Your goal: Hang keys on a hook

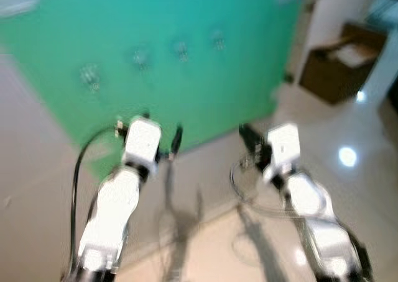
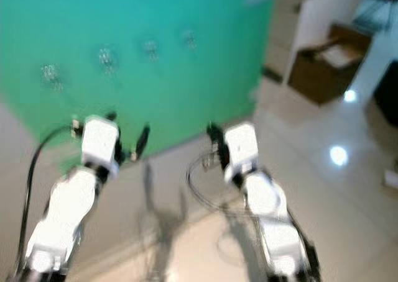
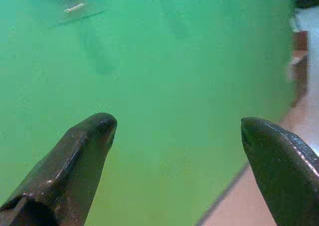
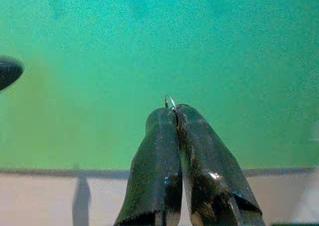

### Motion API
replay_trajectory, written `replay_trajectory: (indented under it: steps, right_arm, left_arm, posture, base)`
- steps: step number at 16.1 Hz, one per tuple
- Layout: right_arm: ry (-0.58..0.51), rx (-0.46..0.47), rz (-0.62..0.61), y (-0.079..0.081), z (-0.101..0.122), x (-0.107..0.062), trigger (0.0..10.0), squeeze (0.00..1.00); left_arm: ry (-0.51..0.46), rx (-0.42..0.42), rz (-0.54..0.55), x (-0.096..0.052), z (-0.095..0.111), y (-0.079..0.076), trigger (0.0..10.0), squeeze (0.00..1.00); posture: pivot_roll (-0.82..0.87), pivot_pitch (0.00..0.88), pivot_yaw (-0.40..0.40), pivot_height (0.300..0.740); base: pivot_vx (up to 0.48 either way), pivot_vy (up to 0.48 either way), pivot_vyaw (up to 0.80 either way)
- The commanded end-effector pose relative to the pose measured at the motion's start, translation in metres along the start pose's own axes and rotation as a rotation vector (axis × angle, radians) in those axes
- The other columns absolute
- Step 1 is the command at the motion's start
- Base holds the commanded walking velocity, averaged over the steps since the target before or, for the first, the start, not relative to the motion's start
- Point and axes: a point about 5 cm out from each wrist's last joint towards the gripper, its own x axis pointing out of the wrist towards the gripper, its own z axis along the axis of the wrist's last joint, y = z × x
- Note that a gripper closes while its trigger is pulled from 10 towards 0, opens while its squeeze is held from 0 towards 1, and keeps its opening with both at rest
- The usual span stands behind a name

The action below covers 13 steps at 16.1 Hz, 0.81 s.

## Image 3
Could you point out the small silver key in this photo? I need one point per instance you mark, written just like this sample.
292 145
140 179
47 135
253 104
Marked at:
73 8

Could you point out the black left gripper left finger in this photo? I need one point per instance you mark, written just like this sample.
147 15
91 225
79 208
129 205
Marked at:
62 176

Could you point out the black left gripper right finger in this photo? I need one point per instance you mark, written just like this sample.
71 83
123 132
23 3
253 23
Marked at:
286 176

